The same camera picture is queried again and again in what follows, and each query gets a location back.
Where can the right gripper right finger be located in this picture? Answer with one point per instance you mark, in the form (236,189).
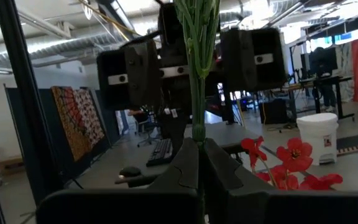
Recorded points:
(222,177)

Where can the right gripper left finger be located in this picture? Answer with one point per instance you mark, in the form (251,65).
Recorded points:
(182,179)

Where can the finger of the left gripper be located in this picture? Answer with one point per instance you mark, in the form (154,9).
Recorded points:
(143,96)
(238,46)

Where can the pale lavender flower bunch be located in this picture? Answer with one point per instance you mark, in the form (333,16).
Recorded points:
(198,93)

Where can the red flower bunch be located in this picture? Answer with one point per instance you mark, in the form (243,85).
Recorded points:
(295,155)

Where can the office chair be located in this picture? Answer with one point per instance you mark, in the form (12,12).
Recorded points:
(148,127)

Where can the black keyboard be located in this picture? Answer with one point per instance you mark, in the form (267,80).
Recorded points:
(160,152)

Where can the dark grey desk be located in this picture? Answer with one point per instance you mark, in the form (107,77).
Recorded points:
(222,133)

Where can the black computer mouse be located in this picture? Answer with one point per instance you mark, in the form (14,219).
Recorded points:
(130,171)

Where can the red white patterned quilt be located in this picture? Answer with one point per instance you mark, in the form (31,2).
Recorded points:
(90,118)

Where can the black floor box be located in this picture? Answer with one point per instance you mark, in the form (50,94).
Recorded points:
(273,112)

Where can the orange brown patterned quilt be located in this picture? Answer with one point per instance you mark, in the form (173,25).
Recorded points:
(67,124)

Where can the person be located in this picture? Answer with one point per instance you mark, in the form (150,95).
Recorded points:
(323,71)

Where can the white plastic bin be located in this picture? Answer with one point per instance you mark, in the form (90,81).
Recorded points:
(317,137)

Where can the black standing desk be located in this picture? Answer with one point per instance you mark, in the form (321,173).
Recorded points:
(339,96)

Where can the black floor mat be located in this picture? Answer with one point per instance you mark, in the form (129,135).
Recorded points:
(357,143)

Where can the dark partition wall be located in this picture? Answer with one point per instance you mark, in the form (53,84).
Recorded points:
(46,130)

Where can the black metal frame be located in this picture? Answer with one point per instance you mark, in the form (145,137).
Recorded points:
(23,93)

